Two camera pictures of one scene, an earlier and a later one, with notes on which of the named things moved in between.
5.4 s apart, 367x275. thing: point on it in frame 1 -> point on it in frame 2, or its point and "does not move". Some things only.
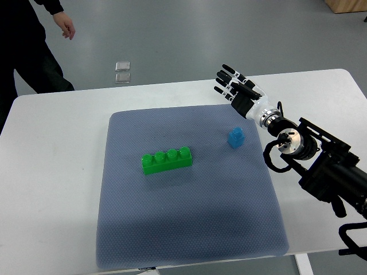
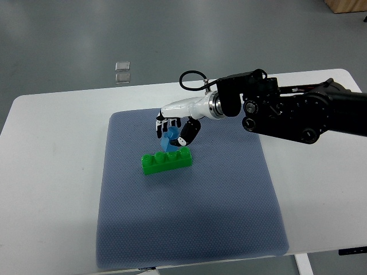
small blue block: [236, 137] -> [172, 133]
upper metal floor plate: [123, 66] does not move
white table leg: [304, 264] does not move
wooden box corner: [343, 6] does not move
